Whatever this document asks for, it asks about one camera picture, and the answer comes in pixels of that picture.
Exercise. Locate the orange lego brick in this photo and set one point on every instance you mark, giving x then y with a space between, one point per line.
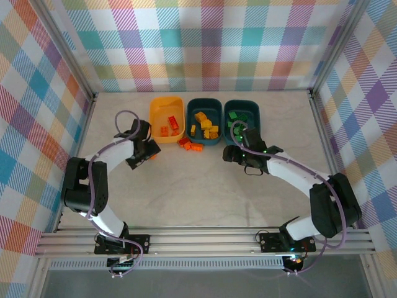
163 131
152 157
175 133
197 147
185 143

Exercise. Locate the large red-orange lego brick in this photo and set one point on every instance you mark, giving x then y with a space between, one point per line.
173 122

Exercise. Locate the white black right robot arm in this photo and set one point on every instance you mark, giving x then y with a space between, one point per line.
291 174

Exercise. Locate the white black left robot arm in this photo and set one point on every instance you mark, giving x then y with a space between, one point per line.
111 152

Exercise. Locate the orange plastic container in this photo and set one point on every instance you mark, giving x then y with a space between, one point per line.
161 111

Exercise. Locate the teal plastic container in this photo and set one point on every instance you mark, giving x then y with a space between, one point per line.
252 115
211 107

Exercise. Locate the plaid fabric backdrop panel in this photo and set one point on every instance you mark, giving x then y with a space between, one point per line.
198 46
24 124
372 139

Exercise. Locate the small controller board orange plug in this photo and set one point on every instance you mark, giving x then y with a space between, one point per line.
296 261

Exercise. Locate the green terminal controller board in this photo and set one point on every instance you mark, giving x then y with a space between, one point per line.
124 265

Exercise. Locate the aluminium side rail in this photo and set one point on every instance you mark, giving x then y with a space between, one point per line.
332 149
76 149

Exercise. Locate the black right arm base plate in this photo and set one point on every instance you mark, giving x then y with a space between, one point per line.
270 242

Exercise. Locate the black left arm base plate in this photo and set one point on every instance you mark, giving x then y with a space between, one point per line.
139 245

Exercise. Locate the aluminium mounting rail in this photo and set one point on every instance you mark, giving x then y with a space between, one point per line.
201 242

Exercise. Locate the aluminium frame post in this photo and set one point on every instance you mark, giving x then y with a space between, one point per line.
339 46
66 49

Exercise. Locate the aluminium lower frame strut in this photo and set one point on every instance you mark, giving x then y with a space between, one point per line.
38 276
370 276

